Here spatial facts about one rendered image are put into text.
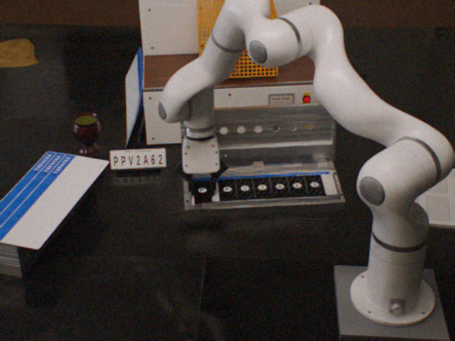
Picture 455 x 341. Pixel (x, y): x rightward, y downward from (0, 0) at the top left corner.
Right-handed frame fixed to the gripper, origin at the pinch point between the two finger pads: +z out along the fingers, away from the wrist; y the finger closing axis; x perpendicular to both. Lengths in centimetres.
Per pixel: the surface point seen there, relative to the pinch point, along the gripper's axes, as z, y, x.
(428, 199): 5, 62, -6
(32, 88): -10, -54, 69
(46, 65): -14, -51, 85
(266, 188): 1.4, 17.8, -0.2
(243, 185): 1.1, 11.7, 2.6
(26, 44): -18, -59, 99
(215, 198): 2.9, 3.6, -1.7
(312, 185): 1.2, 30.8, 0.4
